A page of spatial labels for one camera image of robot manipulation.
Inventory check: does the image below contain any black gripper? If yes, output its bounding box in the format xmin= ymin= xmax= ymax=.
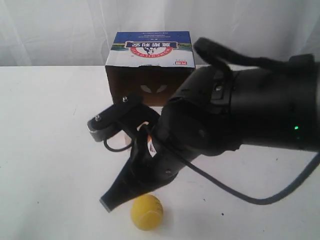
xmin=99 ymin=127 xmax=199 ymax=213

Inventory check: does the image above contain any yellow tennis ball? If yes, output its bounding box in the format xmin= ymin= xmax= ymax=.
xmin=130 ymin=194 xmax=164 ymax=231

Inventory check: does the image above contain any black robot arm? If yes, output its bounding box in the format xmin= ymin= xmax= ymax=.
xmin=100 ymin=54 xmax=320 ymax=212

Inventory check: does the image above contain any light wooden cube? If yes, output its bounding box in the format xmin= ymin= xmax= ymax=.
xmin=124 ymin=134 xmax=133 ymax=148

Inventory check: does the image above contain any blue white cardboard box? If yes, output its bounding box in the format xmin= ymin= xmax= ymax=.
xmin=105 ymin=31 xmax=196 ymax=107

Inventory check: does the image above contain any white backdrop curtain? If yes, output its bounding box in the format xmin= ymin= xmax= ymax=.
xmin=0 ymin=0 xmax=320 ymax=66

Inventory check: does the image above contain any black cable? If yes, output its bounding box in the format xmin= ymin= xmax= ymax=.
xmin=103 ymin=37 xmax=320 ymax=206

